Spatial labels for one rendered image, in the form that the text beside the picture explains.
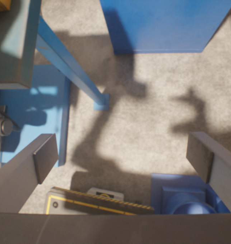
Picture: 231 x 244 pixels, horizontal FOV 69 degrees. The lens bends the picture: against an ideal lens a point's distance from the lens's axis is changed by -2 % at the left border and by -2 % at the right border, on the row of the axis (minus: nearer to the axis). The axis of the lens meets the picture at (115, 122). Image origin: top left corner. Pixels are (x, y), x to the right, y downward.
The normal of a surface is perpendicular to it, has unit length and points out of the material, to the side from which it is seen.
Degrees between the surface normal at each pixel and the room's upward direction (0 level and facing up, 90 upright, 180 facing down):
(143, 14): 90
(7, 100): 0
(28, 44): 90
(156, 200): 0
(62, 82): 0
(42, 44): 90
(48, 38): 90
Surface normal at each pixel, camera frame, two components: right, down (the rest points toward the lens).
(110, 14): -0.04, 0.99
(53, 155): 1.00, -0.01
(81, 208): -0.14, -0.12
